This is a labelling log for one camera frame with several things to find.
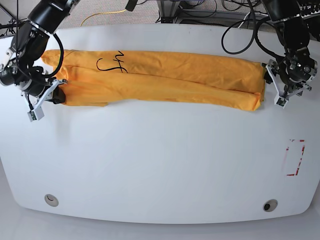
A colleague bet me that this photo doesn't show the table cable grommet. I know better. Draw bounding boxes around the table cable grommet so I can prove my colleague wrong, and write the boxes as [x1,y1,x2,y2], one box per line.
[44,194,59,207]
[262,199,278,212]

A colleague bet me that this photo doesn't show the black arm cable image-left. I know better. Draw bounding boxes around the black arm cable image-left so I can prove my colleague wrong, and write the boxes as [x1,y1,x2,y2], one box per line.
[14,0,65,87]

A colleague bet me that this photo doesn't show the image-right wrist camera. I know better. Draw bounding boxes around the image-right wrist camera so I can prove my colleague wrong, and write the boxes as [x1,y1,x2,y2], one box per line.
[274,96,288,109]

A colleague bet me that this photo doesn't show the orange T-shirt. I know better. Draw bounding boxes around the orange T-shirt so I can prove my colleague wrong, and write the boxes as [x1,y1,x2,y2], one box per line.
[56,50,266,111]

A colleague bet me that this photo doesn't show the black arm cable image-right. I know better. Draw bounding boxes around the black arm cable image-right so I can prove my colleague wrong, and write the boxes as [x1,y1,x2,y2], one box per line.
[211,16,285,62]

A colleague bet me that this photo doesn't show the aluminium frame stand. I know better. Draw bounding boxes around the aluminium frame stand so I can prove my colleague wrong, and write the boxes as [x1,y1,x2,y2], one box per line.
[156,0,246,24]

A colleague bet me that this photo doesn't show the right table cable grommet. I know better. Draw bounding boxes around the right table cable grommet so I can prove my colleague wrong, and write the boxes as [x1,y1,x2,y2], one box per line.
[262,199,278,212]

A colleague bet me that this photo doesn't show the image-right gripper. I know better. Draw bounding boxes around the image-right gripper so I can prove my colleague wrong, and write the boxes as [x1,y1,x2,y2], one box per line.
[261,59,312,100]

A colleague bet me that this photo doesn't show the red tape rectangle marking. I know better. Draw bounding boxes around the red tape rectangle marking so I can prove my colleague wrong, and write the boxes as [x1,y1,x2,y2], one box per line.
[284,139,306,177]

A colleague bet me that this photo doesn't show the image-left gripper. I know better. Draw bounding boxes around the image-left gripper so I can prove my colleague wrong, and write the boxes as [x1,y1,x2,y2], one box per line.
[20,77,68,111]

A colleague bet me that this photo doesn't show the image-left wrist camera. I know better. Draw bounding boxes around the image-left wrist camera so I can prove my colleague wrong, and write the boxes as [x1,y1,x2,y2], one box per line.
[27,107,45,122]

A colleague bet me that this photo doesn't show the left table cable grommet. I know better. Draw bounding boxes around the left table cable grommet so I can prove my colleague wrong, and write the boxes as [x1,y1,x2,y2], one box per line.
[44,194,59,207]

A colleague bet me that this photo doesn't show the yellow cable on floor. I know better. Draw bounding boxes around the yellow cable on floor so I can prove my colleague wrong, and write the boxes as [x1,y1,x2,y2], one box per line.
[79,9,126,27]

